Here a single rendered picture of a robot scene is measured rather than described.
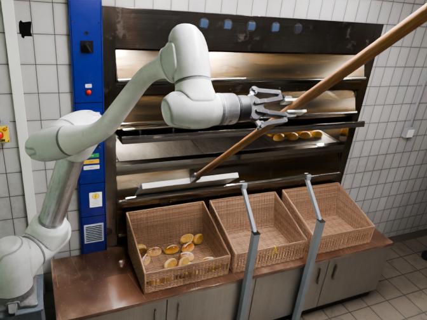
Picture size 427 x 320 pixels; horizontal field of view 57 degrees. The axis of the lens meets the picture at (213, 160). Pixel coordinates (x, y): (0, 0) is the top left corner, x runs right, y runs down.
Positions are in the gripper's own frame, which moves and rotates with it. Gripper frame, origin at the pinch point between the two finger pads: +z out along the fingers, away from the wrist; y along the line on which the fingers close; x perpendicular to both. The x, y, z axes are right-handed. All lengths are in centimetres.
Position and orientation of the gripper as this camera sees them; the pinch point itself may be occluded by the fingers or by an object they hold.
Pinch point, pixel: (293, 106)
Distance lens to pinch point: 125.0
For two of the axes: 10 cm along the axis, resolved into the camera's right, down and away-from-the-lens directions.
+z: 9.1, -0.8, 4.0
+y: 1.8, 9.6, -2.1
